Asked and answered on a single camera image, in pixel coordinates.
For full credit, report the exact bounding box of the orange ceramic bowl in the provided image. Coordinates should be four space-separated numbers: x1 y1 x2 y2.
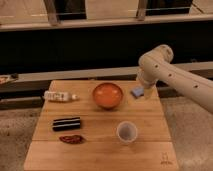
92 82 123 110

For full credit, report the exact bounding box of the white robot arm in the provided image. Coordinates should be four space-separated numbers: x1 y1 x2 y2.
137 44 213 114

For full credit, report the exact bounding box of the blue sponge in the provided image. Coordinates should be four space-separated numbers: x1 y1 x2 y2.
131 87 144 98

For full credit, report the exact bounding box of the translucent plastic cup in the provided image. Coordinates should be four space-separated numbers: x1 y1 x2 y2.
116 121 138 145

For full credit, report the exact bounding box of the white plastic bottle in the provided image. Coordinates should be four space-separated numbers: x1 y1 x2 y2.
44 91 79 102

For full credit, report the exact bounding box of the black white striped box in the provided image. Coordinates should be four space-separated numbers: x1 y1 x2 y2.
52 117 81 131

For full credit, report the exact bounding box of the dark red chili pepper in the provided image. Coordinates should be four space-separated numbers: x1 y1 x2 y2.
59 135 85 144

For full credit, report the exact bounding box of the wooden table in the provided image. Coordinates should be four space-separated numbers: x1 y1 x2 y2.
24 80 179 171

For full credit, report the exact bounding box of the grey metal rail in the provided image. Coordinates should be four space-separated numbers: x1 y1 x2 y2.
0 62 213 93

